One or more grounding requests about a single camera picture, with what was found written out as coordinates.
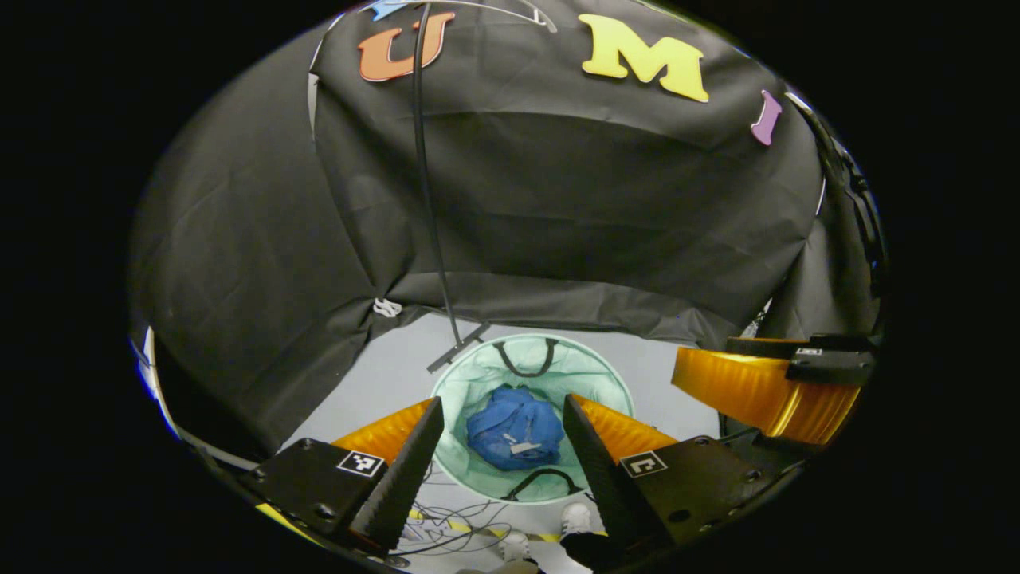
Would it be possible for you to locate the person's dark trouser leg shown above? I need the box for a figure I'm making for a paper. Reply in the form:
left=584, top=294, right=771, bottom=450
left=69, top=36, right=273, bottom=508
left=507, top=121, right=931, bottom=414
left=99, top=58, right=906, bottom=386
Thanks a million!
left=558, top=530, right=630, bottom=572

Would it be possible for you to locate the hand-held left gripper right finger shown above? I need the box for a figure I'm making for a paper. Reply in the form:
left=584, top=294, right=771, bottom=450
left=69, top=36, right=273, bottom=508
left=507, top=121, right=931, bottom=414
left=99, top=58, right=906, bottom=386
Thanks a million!
left=562, top=393, right=787, bottom=552

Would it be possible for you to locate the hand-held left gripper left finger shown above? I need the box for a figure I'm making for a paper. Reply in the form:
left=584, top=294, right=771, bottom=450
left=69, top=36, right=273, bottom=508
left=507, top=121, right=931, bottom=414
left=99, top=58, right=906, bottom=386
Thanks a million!
left=242, top=396, right=446, bottom=558

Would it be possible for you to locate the green laundry hamper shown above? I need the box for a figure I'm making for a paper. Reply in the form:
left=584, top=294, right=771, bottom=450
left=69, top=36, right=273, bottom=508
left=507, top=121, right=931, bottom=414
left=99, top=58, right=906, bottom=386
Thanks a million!
left=430, top=333, right=636, bottom=505

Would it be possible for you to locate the person's white shoe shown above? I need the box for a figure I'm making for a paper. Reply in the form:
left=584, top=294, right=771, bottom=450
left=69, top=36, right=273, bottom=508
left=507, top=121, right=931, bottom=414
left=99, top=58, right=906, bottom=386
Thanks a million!
left=560, top=502, right=595, bottom=540
left=496, top=530, right=537, bottom=566

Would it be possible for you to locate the black metal clothes rack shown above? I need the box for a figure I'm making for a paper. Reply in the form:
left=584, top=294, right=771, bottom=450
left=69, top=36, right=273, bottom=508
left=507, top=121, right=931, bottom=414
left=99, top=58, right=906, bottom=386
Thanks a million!
left=410, top=0, right=492, bottom=374

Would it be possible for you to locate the black backdrop cloth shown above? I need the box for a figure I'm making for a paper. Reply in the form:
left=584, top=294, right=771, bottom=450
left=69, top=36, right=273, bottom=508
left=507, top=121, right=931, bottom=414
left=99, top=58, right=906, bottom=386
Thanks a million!
left=129, top=0, right=881, bottom=463

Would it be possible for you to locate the tangle of black cables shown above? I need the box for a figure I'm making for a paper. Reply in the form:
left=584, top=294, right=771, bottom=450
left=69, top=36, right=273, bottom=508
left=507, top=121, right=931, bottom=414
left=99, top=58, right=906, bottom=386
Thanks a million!
left=394, top=474, right=519, bottom=559

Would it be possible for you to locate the blue jacket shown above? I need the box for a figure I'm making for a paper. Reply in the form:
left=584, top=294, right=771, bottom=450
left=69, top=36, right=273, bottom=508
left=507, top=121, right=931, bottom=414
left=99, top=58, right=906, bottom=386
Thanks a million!
left=466, top=387, right=566, bottom=472

